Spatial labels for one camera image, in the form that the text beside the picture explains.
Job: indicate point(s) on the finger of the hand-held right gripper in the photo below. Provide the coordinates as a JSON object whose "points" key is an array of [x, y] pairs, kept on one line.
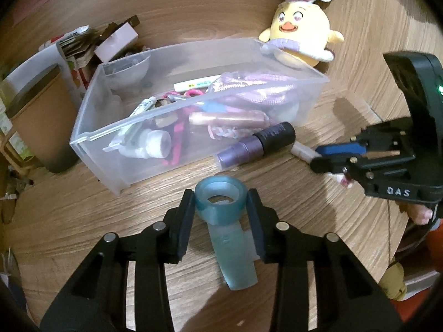
{"points": [[332, 164], [341, 148]]}

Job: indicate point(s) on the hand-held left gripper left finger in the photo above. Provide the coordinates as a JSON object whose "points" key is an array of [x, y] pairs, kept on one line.
{"points": [[181, 228]]}

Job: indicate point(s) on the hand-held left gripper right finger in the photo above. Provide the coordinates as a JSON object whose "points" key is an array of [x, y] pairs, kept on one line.
{"points": [[256, 228]]}

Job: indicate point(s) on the small white bottle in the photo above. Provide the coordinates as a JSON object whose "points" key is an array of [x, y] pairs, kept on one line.
{"points": [[301, 150]]}

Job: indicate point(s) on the clear plastic box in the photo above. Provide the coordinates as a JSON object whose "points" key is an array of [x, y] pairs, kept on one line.
{"points": [[200, 148]]}

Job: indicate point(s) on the white round bottle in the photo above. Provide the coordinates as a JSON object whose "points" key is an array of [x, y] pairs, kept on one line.
{"points": [[158, 143]]}

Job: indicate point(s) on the rose gold tube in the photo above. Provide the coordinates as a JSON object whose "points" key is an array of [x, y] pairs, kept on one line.
{"points": [[228, 118]]}

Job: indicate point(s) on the person's right hand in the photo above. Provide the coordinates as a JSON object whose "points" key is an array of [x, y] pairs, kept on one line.
{"points": [[420, 213]]}

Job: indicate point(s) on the pink fluffy item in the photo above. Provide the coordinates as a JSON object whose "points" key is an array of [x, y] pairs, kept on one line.
{"points": [[346, 180]]}

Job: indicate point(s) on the purple bottle with black cap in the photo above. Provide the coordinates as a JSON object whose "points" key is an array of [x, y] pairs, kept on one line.
{"points": [[256, 141]]}

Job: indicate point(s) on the white squeeze tube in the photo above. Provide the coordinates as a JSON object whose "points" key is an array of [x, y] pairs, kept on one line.
{"points": [[126, 141]]}

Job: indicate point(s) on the yellow chick plush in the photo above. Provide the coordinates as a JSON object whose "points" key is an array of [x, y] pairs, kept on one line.
{"points": [[301, 31]]}

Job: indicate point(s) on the small yellow plush toy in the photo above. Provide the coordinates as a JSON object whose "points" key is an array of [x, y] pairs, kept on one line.
{"points": [[394, 280]]}

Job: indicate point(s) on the pink scissors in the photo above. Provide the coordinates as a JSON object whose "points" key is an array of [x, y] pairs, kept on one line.
{"points": [[192, 93]]}

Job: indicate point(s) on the white marker with green label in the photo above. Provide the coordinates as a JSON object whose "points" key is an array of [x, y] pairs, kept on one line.
{"points": [[193, 83]]}

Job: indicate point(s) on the clear plastic cup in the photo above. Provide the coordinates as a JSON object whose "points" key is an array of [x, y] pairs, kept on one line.
{"points": [[128, 72]]}

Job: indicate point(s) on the brown paper cup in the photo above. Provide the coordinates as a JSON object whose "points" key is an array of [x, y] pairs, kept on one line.
{"points": [[41, 121]]}

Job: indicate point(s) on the fruit printed carton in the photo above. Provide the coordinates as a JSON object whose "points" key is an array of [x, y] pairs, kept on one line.
{"points": [[76, 76]]}

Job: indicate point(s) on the pink box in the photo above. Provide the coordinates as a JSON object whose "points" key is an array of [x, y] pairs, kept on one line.
{"points": [[116, 39]]}

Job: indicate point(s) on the white tube with red label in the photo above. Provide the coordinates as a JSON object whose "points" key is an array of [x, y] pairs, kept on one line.
{"points": [[69, 36]]}

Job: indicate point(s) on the white paper box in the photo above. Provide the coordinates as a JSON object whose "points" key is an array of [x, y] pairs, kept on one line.
{"points": [[31, 64]]}

